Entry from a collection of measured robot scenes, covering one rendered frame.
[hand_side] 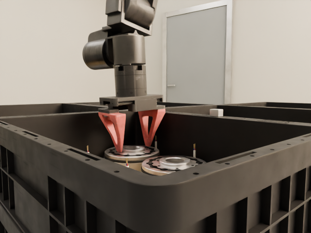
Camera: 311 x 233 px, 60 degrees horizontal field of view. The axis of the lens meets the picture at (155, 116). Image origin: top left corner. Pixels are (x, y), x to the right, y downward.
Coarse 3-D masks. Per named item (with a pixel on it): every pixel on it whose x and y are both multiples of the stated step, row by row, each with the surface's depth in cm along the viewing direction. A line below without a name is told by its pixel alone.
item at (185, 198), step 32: (0, 128) 33; (288, 128) 35; (32, 160) 24; (64, 160) 19; (96, 160) 18; (224, 160) 17; (256, 160) 18; (288, 160) 21; (96, 192) 16; (128, 192) 13; (160, 192) 13; (192, 192) 14; (224, 192) 15; (128, 224) 13; (160, 224) 13
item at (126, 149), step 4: (124, 148) 50; (128, 148) 51; (132, 148) 51; (136, 148) 51; (140, 148) 49; (144, 148) 50; (124, 152) 48; (128, 152) 48; (132, 152) 48; (136, 152) 48; (140, 152) 48
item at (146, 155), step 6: (108, 150) 50; (114, 150) 50; (150, 150) 50; (156, 150) 50; (108, 156) 47; (114, 156) 46; (120, 156) 46; (126, 156) 46; (132, 156) 46; (138, 156) 46; (144, 156) 46; (150, 156) 46
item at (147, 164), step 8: (144, 160) 43; (152, 160) 44; (192, 160) 43; (200, 160) 43; (144, 168) 39; (152, 168) 39; (160, 168) 39; (168, 168) 39; (176, 168) 39; (184, 168) 39
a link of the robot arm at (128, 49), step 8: (128, 32) 47; (136, 32) 47; (112, 40) 47; (120, 40) 45; (128, 40) 45; (136, 40) 46; (144, 40) 48; (112, 48) 50; (120, 48) 46; (128, 48) 45; (136, 48) 46; (144, 48) 48; (112, 56) 50; (120, 56) 46; (128, 56) 45; (136, 56) 46; (144, 56) 48; (120, 64) 47; (128, 64) 46; (136, 64) 47
